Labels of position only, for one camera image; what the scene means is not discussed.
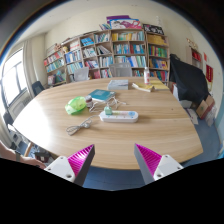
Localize window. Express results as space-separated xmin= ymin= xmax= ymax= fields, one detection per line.
xmin=2 ymin=49 xmax=27 ymax=107

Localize white power strip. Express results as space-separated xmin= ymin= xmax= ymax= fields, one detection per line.
xmin=100 ymin=111 xmax=138 ymax=123

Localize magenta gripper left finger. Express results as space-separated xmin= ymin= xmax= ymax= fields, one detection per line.
xmin=45 ymin=145 xmax=95 ymax=186

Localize green plastic container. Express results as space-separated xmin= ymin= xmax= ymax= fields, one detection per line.
xmin=65 ymin=96 xmax=86 ymax=115

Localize black cloth covered object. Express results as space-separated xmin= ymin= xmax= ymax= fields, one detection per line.
xmin=170 ymin=54 xmax=209 ymax=104

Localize teal book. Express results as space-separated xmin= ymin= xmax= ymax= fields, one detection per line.
xmin=90 ymin=89 xmax=116 ymax=102

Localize wooden bookshelf with books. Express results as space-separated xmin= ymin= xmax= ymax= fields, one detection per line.
xmin=44 ymin=16 xmax=170 ymax=87

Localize dark blue chair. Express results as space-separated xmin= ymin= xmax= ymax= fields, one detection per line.
xmin=32 ymin=81 xmax=44 ymax=96

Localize grey coiled power cord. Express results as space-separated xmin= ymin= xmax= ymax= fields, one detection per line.
xmin=65 ymin=115 xmax=103 ymax=137

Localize person's hand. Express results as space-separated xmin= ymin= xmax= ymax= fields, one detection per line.
xmin=0 ymin=140 xmax=46 ymax=169

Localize wooden oval table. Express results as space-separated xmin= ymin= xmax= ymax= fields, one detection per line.
xmin=14 ymin=79 xmax=203 ymax=170

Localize white charger cable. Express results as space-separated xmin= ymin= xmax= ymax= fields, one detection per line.
xmin=88 ymin=96 xmax=127 ymax=114

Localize green white charger plug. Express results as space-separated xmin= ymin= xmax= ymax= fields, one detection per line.
xmin=104 ymin=106 xmax=112 ymax=115

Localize cardboard box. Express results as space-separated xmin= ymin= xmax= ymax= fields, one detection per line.
xmin=196 ymin=95 xmax=215 ymax=119

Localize small dark jar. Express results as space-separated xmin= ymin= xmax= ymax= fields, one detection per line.
xmin=85 ymin=95 xmax=93 ymax=108

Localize grey office chair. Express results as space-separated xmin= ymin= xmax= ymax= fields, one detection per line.
xmin=74 ymin=67 xmax=89 ymax=82
xmin=109 ymin=62 xmax=132 ymax=77

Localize yellow papers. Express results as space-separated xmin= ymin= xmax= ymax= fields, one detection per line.
xmin=132 ymin=80 xmax=169 ymax=92

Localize grey book stack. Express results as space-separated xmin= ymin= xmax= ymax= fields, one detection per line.
xmin=107 ymin=80 xmax=128 ymax=90

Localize white plastic bottle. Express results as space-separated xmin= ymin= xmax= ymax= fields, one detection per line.
xmin=144 ymin=67 xmax=150 ymax=85

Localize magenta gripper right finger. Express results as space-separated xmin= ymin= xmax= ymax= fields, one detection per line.
xmin=134 ymin=144 xmax=183 ymax=184

